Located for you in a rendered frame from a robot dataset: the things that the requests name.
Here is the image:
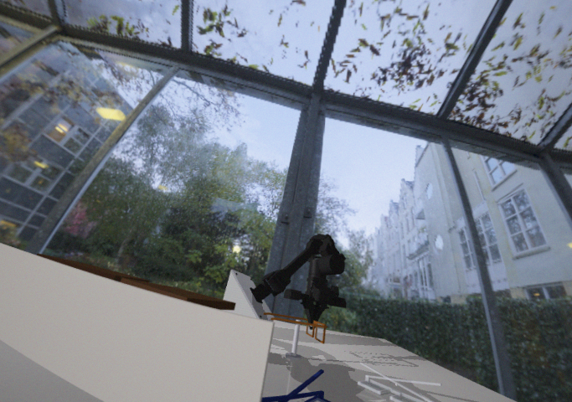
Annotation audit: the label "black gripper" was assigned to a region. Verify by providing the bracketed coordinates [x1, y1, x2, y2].
[284, 274, 346, 324]

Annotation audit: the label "dark blue glasses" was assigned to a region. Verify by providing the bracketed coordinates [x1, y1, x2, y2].
[261, 369, 331, 402]

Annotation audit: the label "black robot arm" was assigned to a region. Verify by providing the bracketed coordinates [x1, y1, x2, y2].
[250, 234, 346, 303]

